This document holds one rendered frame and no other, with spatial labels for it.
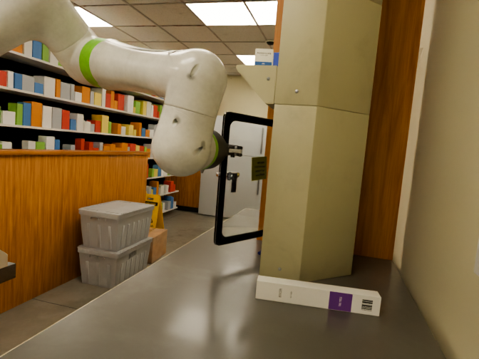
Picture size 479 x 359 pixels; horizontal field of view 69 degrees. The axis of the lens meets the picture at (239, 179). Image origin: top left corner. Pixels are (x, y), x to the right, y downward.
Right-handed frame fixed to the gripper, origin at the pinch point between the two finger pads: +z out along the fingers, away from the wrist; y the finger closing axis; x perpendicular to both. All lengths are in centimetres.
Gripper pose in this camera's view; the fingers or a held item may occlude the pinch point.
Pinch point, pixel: (232, 149)
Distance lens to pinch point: 99.3
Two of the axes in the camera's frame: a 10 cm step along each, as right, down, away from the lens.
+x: -0.8, 9.9, 0.9
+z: 2.6, -0.7, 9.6
